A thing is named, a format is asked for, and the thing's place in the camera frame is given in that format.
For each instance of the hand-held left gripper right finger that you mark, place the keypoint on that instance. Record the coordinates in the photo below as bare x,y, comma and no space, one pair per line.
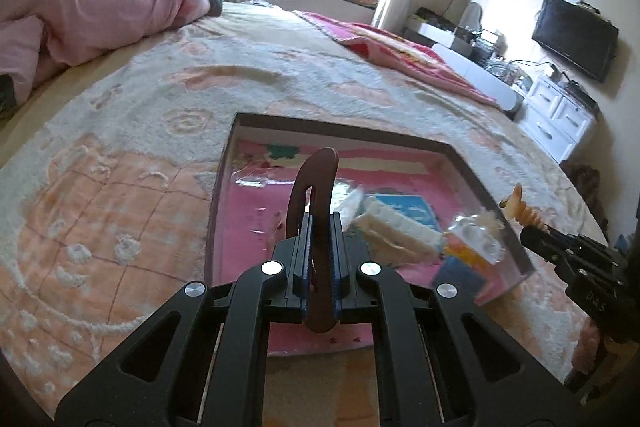
336,259

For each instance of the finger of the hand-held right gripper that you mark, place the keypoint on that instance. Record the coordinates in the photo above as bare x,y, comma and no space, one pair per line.
542,244
580,243

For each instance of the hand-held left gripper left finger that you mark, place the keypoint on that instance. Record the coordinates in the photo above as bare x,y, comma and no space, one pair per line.
303,259

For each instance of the white block toy bag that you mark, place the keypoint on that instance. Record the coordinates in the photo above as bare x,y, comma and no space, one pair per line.
400,232

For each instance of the brown hair clip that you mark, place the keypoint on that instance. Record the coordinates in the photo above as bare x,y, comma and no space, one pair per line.
320,177

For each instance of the small blue box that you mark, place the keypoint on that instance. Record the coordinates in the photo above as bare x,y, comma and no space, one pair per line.
457,281

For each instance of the pink shallow box tray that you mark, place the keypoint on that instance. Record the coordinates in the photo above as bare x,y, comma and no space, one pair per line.
222,187

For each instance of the person's right hand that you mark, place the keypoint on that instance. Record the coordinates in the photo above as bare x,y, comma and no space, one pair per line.
586,349

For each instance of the white flower hair ornament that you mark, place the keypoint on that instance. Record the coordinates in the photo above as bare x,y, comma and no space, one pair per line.
350,207

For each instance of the dark brown cloth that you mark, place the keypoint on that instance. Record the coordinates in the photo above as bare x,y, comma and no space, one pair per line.
582,184

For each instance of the yellow accessory in clear bag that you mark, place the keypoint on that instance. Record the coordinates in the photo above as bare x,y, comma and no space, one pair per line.
472,239

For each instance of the white drawer cabinet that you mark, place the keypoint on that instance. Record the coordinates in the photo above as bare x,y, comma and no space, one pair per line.
555,117

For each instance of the white desk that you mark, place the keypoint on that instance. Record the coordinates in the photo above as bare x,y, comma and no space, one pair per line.
475,72

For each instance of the black television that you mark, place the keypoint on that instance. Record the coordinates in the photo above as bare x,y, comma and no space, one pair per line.
575,37

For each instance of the pink and red blanket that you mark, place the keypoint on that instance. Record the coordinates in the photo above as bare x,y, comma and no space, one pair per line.
400,52

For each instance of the white chair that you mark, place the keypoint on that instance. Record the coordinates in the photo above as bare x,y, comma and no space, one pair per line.
470,17

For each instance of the pink quilt with floral cover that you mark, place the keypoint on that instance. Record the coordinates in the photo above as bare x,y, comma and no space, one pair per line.
100,7

